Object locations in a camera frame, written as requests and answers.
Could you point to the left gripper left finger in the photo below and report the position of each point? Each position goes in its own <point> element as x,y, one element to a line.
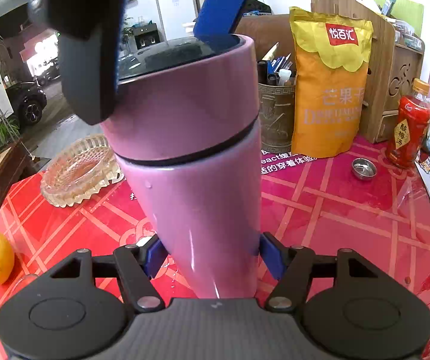
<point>136,267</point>

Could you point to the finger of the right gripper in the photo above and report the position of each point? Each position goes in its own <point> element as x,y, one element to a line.
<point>217,21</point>
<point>89,71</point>

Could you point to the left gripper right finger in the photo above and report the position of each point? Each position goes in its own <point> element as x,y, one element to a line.
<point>292,268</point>

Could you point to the pink thermos cap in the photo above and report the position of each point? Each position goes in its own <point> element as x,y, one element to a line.
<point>190,108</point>

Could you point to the pink thermos bottle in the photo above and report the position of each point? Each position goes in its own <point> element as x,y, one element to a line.
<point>205,207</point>

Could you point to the red drink bottle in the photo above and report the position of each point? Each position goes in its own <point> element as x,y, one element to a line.
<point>411,127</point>

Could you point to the white door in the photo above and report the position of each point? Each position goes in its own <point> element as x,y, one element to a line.
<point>177,17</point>

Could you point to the black water dispenser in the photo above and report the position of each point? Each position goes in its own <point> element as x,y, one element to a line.
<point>146,35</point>

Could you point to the black parked car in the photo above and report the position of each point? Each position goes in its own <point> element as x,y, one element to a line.
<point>28,101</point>

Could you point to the red patterned tablecloth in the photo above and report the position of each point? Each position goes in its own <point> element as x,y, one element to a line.
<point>316,203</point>

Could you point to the glass ashtray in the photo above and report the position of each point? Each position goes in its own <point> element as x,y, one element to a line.
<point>80,171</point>

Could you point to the bronze pen holder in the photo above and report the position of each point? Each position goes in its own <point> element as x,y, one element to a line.
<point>276,89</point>

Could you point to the clear glass mug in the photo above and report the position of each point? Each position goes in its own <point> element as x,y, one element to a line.
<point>22,283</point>

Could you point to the yellow dried mango bag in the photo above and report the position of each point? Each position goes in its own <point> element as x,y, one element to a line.
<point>332,54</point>

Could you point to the small steel cup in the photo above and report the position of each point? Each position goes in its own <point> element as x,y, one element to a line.
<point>363,169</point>

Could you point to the wooden low bench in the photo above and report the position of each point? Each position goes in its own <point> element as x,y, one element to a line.
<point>15,165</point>

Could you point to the wooden desk organizer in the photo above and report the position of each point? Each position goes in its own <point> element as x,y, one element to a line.
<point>392,69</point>

